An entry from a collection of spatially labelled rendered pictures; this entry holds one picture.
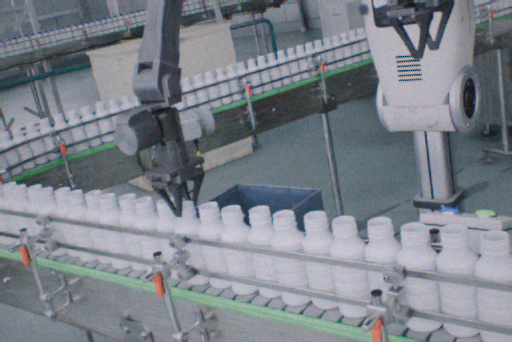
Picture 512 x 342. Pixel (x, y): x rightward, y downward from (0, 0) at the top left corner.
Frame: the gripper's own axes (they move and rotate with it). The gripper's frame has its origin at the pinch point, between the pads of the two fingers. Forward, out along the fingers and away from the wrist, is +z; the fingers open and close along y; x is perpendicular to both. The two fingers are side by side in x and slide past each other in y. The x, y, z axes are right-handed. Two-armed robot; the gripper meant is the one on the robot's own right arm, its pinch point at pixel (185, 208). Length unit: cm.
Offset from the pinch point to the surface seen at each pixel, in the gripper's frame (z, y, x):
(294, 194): 23, -60, -19
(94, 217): 4.0, 1.5, -27.9
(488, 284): 4, 3, 59
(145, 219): 2.7, 1.5, -10.6
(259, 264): 8.2, 2.0, 18.0
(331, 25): 32, -538, -294
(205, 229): 2.8, 1.8, 6.2
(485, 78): 66, -393, -77
